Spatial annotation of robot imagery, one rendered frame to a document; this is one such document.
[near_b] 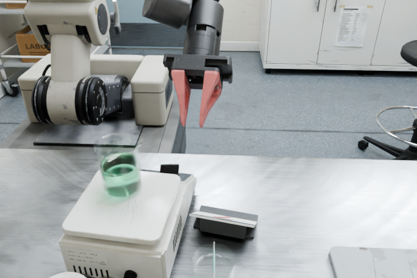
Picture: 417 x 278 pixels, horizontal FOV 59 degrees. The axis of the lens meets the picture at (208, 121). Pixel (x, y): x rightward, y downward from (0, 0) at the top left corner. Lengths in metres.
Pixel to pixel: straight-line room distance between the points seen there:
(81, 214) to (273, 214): 0.28
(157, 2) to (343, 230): 0.43
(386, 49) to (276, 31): 0.84
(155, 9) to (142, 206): 0.28
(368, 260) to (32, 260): 0.44
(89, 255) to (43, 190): 0.23
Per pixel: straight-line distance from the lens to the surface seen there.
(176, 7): 0.57
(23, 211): 0.65
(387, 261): 0.56
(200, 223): 0.54
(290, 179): 0.66
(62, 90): 1.29
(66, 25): 1.30
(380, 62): 3.14
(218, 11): 0.60
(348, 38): 2.99
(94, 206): 0.48
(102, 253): 0.47
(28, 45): 2.81
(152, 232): 0.44
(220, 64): 0.54
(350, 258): 0.54
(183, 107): 0.53
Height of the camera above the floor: 1.16
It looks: 30 degrees down
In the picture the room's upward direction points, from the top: straight up
